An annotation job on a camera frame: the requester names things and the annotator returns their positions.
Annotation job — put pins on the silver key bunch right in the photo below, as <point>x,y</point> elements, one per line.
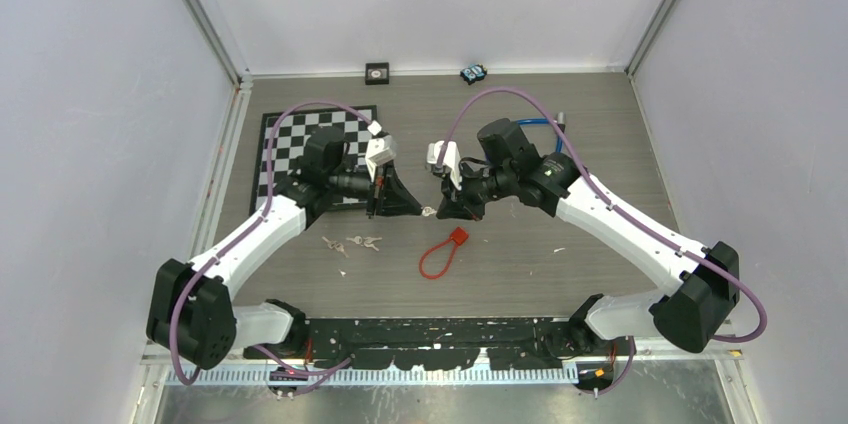
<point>366,242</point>

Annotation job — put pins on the small black square box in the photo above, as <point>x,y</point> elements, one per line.
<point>377,73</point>

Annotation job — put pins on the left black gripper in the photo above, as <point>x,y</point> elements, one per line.
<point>393,199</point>

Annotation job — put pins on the blue cable lock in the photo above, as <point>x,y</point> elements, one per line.
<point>560,120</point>

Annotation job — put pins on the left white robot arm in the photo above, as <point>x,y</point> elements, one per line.
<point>191,312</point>

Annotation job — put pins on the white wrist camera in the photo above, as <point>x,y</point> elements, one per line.
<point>379,151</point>
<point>442,159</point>

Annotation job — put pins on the silver key bunch left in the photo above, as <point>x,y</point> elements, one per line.
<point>335,246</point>

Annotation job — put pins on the black white chessboard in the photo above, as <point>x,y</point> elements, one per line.
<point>288,143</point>

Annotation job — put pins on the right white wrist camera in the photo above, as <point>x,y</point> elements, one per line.
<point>442,159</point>

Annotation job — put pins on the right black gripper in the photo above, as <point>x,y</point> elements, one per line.
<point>459,203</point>

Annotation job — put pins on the silver key bunch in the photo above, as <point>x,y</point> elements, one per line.
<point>366,242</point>
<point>335,246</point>

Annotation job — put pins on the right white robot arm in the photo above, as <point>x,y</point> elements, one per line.
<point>693,296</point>

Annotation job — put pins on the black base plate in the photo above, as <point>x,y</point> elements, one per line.
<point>441,344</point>

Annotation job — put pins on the small blue toy car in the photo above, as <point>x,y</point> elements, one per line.
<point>473,74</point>

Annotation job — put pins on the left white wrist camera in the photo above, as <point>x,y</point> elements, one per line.
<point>379,151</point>

